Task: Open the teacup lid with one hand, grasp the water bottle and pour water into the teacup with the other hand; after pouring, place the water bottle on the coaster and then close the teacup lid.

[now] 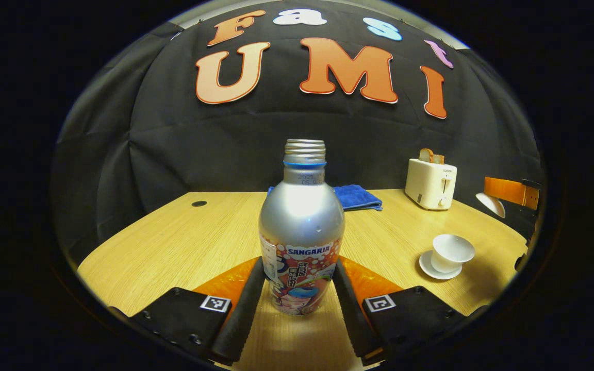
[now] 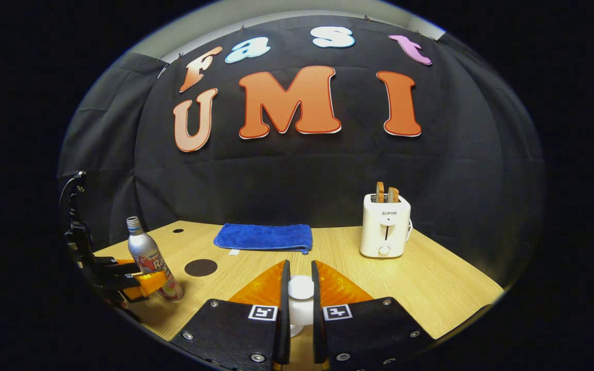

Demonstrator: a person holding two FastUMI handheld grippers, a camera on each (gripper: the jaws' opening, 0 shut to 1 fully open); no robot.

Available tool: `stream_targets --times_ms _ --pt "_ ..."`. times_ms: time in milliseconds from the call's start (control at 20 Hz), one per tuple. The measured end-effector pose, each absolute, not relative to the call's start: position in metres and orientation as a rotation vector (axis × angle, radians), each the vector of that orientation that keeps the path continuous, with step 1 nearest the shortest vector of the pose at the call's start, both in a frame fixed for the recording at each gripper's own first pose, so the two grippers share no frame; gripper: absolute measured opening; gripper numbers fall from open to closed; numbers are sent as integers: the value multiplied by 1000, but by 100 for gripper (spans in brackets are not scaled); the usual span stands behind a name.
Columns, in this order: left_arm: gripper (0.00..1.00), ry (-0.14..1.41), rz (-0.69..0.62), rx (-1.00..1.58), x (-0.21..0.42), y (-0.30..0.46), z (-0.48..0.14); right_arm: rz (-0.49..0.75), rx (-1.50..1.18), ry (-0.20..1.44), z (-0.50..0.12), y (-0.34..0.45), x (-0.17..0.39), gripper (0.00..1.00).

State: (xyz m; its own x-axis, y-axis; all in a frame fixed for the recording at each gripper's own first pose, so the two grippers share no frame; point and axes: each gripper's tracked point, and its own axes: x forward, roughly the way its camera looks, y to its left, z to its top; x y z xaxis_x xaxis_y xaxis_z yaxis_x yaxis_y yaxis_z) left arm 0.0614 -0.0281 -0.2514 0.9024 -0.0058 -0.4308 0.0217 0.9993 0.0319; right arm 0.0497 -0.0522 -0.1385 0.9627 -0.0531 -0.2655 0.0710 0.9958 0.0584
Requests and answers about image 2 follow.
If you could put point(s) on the silver water bottle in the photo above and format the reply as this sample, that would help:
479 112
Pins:
145 252

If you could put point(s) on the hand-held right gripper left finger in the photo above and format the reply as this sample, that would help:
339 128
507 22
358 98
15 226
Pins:
282 330

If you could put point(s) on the white toaster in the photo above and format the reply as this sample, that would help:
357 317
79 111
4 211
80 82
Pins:
384 232

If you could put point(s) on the blue folded towel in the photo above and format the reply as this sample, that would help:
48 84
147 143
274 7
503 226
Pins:
263 237

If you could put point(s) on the white teacup lid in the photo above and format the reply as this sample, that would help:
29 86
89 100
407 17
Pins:
301 288

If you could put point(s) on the black backdrop cloth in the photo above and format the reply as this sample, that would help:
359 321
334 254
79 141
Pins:
276 175

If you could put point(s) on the brown toast slice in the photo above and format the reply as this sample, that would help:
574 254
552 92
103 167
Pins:
380 191
393 195

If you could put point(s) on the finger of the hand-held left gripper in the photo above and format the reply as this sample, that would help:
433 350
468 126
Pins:
116 267
145 284

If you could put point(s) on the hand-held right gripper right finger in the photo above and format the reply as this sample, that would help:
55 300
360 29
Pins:
318 330

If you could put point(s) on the dark brown round coaster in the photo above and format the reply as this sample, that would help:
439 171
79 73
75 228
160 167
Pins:
200 267

